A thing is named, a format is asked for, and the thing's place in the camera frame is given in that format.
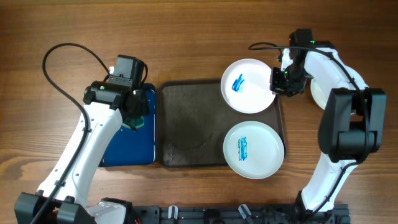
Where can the dark brown serving tray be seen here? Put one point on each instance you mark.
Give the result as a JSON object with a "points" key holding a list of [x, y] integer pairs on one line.
{"points": [[192, 120]]}

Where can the green yellow sponge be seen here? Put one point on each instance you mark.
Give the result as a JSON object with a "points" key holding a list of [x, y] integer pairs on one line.
{"points": [[134, 124]]}

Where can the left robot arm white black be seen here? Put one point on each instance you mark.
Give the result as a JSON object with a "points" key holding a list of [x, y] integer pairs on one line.
{"points": [[63, 195]]}

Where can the white plate front stained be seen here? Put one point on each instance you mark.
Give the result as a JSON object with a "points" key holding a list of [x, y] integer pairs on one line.
{"points": [[253, 150]]}

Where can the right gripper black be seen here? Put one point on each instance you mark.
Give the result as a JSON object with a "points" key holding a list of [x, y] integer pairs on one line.
{"points": [[278, 81]]}

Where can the white plate stained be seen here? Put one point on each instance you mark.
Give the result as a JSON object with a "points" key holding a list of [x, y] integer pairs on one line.
{"points": [[246, 86], [253, 150], [318, 93]]}

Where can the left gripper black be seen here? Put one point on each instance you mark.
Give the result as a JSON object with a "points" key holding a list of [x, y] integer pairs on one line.
{"points": [[143, 106]]}

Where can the blue water tray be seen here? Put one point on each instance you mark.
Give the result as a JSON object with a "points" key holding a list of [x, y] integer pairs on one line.
{"points": [[130, 147]]}

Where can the white plate back stained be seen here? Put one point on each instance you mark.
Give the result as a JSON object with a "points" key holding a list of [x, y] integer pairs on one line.
{"points": [[246, 86]]}

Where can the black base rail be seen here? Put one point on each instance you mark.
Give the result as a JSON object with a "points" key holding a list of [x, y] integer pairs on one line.
{"points": [[269, 214]]}

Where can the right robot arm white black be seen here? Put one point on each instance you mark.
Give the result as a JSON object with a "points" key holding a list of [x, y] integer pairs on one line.
{"points": [[352, 123]]}

